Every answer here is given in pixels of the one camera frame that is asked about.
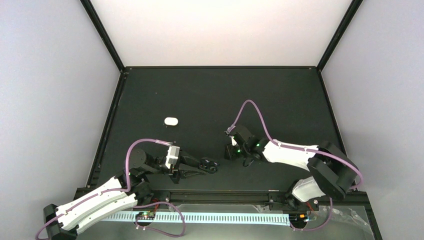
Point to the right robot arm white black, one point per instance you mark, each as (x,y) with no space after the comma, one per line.
(332,173)

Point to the black frame post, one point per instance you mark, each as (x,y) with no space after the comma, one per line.
(102,32)
(338,34)

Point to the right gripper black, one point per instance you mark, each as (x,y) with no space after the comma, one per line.
(229,154)

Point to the right circuit board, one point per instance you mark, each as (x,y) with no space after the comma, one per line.
(302,218)

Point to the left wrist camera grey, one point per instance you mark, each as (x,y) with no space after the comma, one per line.
(172,156)

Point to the black frame post left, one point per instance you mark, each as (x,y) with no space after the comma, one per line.
(102,32)

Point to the clear plastic sheet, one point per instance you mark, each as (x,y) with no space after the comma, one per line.
(339,222)

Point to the black frame post right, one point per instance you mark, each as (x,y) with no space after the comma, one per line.
(338,34)

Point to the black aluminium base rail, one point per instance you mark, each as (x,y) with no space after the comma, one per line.
(276,200)

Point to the left circuit board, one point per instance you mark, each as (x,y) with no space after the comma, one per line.
(145,215)

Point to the white earbud charging case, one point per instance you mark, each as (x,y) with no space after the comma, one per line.
(171,121)

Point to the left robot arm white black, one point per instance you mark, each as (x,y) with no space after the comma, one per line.
(128,189)

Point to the white slotted cable duct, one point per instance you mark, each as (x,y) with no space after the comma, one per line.
(278,219)

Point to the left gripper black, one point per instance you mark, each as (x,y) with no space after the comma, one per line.
(184,163)

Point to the circuit board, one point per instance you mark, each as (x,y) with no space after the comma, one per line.
(145,215)
(302,218)

